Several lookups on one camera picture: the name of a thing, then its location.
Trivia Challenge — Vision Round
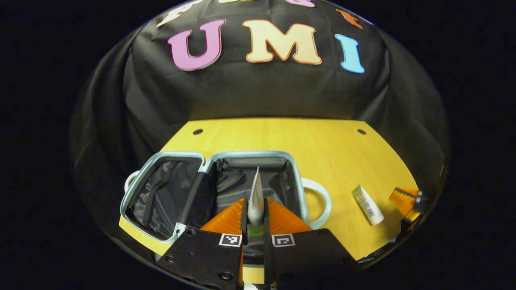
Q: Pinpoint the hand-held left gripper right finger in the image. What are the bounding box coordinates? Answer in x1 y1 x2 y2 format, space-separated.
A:
264 197 358 290

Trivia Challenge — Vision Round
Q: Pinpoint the silver tube with green cap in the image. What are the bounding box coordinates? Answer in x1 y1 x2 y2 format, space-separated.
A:
247 166 265 237

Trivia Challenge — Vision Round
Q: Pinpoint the light blue suitcase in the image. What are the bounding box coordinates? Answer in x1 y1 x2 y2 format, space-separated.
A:
120 150 332 266

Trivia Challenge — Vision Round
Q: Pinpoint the black backdrop cloth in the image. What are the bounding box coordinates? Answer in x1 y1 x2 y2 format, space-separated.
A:
69 0 451 258

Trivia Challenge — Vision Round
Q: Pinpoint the white tube with green cap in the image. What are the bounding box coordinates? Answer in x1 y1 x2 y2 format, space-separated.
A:
352 184 385 226

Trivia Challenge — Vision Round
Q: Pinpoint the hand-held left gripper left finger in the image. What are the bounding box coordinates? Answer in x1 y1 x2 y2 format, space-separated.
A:
156 198 248 290

